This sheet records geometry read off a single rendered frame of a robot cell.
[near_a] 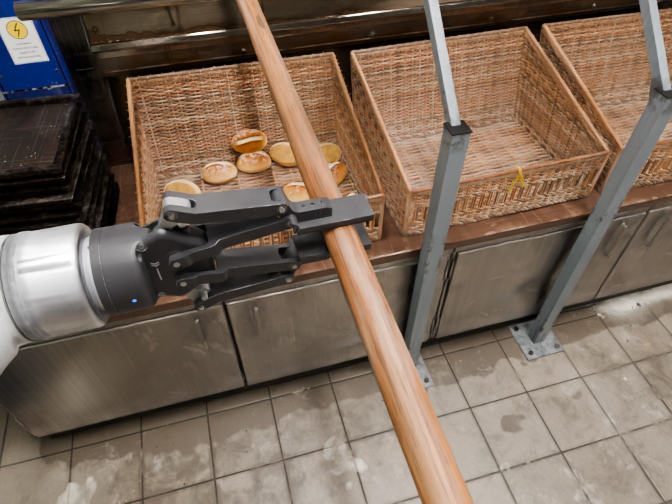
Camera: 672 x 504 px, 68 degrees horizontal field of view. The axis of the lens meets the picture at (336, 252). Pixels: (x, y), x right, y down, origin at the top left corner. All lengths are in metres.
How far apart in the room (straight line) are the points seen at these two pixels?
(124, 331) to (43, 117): 0.52
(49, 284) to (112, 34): 1.04
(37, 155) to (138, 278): 0.81
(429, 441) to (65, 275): 0.29
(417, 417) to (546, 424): 1.42
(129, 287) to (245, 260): 0.10
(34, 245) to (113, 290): 0.07
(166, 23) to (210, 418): 1.13
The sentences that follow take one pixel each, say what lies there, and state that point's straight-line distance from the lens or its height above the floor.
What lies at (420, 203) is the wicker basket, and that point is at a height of 0.69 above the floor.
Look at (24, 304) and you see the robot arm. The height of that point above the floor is 1.20.
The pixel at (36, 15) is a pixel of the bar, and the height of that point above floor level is 1.16.
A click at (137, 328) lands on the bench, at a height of 0.50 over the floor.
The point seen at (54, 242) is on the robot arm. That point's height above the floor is 1.22.
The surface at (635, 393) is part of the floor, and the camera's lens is 1.94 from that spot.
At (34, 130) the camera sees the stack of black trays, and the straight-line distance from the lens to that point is 1.30.
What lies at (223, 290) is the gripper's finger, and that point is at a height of 1.13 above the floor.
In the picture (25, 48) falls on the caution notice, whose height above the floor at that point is 0.96.
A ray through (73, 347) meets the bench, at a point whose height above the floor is 0.48.
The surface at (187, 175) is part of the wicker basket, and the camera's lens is 1.51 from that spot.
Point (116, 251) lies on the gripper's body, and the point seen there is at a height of 1.21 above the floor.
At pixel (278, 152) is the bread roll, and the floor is 0.63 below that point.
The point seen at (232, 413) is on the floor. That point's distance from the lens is 1.68.
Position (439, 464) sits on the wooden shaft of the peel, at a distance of 0.34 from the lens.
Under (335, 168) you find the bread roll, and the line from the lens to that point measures 1.39.
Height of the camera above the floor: 1.50
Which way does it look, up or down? 48 degrees down
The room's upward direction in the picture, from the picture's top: straight up
